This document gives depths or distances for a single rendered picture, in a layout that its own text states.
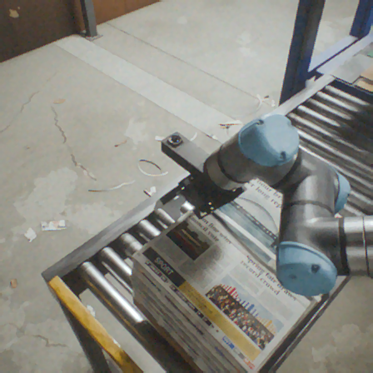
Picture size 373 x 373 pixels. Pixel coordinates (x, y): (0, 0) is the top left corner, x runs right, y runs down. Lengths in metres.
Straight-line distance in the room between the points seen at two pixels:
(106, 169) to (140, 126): 0.45
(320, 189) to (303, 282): 0.14
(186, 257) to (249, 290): 0.12
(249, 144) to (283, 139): 0.05
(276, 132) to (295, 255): 0.17
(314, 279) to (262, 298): 0.22
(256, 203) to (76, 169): 1.79
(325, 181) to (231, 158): 0.14
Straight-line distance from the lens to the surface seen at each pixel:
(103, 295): 1.00
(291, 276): 0.51
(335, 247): 0.51
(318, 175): 0.60
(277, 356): 0.93
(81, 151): 2.60
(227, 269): 0.73
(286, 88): 1.95
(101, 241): 1.08
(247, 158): 0.56
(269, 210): 0.82
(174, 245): 0.74
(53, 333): 1.89
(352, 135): 1.48
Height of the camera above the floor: 1.66
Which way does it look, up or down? 47 degrees down
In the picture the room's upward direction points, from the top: straight up
